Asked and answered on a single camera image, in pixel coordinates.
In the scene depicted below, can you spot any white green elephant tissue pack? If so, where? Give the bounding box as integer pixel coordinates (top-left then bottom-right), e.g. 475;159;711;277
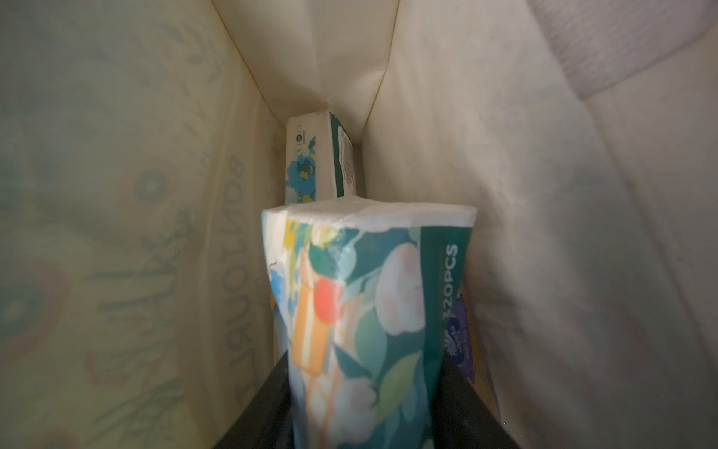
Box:
262;198;477;448

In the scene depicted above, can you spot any purple tissue pack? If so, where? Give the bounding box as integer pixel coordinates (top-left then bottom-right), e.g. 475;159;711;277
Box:
442;285;500;419

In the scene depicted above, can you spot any white colourful tissue pack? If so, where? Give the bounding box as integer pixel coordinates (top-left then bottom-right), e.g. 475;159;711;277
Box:
285;110;358;205

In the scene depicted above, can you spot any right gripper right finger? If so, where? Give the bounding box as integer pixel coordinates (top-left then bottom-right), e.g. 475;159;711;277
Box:
431;355;519;449

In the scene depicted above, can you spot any cream canvas tote bag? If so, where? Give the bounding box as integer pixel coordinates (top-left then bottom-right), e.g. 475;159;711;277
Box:
1;1;717;448

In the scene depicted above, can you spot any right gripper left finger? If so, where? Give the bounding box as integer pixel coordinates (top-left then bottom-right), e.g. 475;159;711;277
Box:
213;353;295;449

